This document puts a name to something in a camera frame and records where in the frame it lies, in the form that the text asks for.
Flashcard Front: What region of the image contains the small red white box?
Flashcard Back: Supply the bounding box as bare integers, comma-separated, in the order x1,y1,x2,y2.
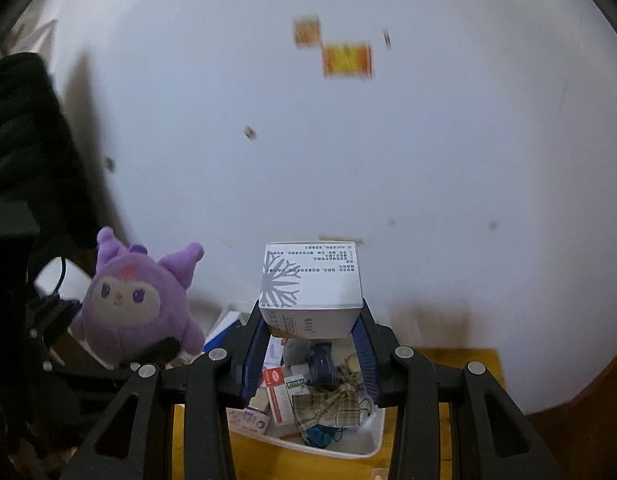
264,337,287,368

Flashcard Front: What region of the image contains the red white medicine box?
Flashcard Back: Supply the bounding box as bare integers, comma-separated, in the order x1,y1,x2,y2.
262,367,294,425

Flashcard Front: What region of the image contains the plaid fabric bow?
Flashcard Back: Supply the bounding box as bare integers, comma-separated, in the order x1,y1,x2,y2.
292,354,373,432

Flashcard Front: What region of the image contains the pink wet wipes pack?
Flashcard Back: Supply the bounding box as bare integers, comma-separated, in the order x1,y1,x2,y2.
226,408,270,434

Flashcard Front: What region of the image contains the blue green drawstring pouch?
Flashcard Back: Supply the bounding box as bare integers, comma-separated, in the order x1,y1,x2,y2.
303,425,345,450

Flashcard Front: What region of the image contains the purple plush toy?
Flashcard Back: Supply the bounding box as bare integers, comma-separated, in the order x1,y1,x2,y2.
71,226,204,366

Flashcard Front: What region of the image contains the white blue HP box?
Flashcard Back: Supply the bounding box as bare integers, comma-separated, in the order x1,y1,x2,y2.
203,310,249,353

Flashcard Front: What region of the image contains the grey round plush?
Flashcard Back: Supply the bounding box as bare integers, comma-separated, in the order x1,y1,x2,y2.
282,338,311,367

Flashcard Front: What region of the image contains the dark blue snack packet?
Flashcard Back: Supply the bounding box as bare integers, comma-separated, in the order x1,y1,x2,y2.
306,342,337,389

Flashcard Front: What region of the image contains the green white medicine box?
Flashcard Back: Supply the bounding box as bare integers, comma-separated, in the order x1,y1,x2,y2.
284,375,310,398

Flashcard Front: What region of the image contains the white plastic storage bin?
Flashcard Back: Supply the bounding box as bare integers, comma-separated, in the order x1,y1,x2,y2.
207,301,387,461

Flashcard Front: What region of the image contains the wooden door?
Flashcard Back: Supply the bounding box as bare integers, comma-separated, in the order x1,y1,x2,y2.
529,356,617,479

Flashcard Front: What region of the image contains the black jacket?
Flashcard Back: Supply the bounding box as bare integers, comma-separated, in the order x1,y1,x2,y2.
0,53,99,257

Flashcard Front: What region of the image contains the small orange wall sticker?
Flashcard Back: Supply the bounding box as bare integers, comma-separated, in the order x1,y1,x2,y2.
293,15,322,48

